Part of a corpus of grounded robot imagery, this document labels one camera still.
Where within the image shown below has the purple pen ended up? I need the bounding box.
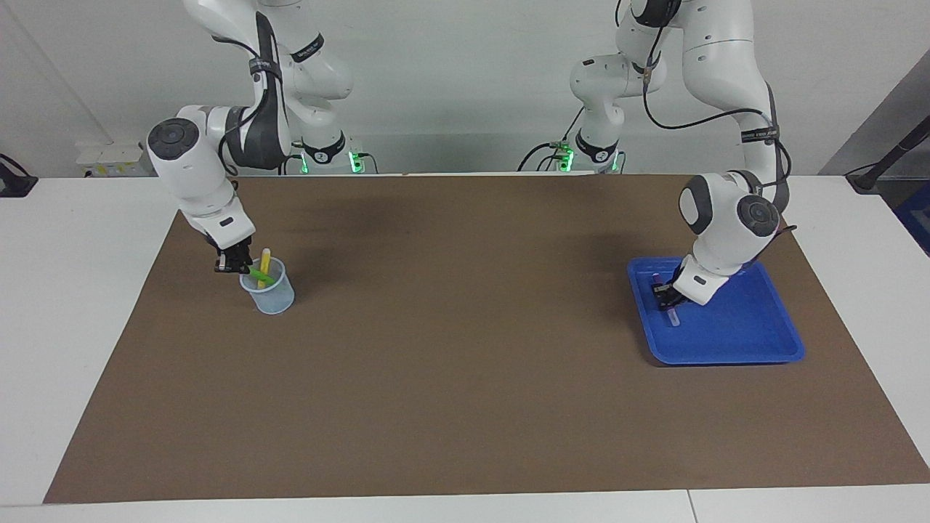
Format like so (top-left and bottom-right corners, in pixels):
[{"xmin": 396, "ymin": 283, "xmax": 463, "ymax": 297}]
[{"xmin": 652, "ymin": 272, "xmax": 682, "ymax": 328}]

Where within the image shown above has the blue plastic tray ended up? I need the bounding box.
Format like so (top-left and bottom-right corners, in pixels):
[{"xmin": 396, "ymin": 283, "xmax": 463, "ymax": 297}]
[{"xmin": 626, "ymin": 256, "xmax": 806, "ymax": 366}]

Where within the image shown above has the pale blue mesh pen cup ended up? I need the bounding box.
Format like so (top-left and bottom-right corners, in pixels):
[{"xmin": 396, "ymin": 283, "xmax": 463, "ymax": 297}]
[{"xmin": 239, "ymin": 257, "xmax": 296, "ymax": 316}]

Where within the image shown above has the white power strip box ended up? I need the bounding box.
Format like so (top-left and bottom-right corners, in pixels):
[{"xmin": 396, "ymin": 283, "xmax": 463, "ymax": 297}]
[{"xmin": 75, "ymin": 140, "xmax": 157, "ymax": 178}]

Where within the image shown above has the brown table mat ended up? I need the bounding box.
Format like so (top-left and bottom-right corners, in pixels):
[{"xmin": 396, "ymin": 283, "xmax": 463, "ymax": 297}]
[{"xmin": 42, "ymin": 173, "xmax": 930, "ymax": 504}]

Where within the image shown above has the black table clamp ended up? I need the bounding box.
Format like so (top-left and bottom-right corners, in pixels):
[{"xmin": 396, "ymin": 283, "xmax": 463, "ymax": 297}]
[{"xmin": 0, "ymin": 154, "xmax": 39, "ymax": 198}]

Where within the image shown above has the blue box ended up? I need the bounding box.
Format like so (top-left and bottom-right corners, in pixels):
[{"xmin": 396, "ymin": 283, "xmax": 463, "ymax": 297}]
[{"xmin": 894, "ymin": 182, "xmax": 930, "ymax": 256}]

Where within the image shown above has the black stand leg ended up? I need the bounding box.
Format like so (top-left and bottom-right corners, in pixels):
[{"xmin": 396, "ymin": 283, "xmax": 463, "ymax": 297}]
[{"xmin": 845, "ymin": 116, "xmax": 930, "ymax": 194}]

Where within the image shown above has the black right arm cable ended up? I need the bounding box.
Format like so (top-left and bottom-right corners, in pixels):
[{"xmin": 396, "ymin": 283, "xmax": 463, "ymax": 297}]
[{"xmin": 211, "ymin": 36, "xmax": 293, "ymax": 177}]

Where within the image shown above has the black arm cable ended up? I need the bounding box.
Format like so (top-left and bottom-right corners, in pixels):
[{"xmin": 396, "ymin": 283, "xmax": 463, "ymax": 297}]
[
  {"xmin": 616, "ymin": 0, "xmax": 798, "ymax": 242},
  {"xmin": 211, "ymin": 36, "xmax": 293, "ymax": 177}
]

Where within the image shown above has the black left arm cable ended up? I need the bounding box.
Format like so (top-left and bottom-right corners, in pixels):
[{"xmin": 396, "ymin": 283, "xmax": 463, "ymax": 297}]
[{"xmin": 616, "ymin": 0, "xmax": 798, "ymax": 242}]

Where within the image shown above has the black base cable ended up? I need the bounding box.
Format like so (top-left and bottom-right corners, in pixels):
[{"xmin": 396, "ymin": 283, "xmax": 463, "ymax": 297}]
[{"xmin": 517, "ymin": 109, "xmax": 586, "ymax": 173}]

